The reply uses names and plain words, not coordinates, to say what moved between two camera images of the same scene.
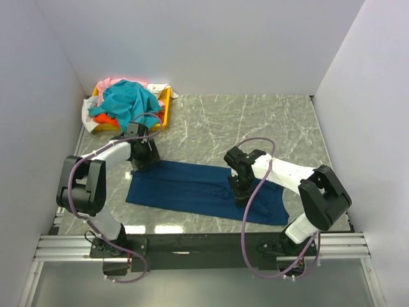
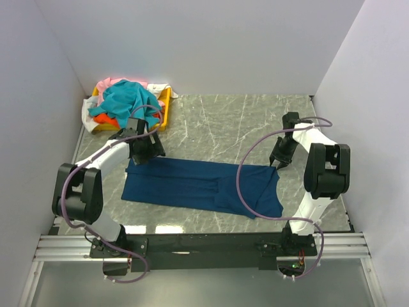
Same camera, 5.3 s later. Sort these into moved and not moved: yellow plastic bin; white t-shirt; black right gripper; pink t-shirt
Moved: black right gripper
Not moved: pink t-shirt; yellow plastic bin; white t-shirt
